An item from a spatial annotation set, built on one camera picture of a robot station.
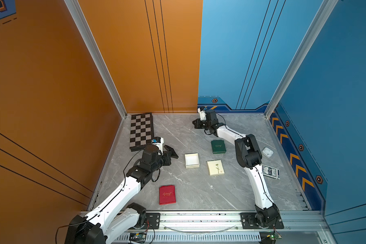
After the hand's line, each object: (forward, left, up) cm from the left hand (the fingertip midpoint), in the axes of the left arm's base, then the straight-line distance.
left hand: (172, 150), depth 82 cm
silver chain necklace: (+28, -1, -16) cm, 33 cm away
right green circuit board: (-36, -49, -15) cm, 62 cm away
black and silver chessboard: (+23, +24, -12) cm, 35 cm away
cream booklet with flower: (-3, -25, -13) cm, 29 cm away
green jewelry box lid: (+10, -28, -12) cm, 32 cm away
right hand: (+28, -12, -8) cm, 32 cm away
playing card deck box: (-6, -59, -14) cm, 60 cm away
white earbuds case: (+8, -60, -14) cm, 62 cm away
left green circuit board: (-37, +15, -18) cm, 44 cm away
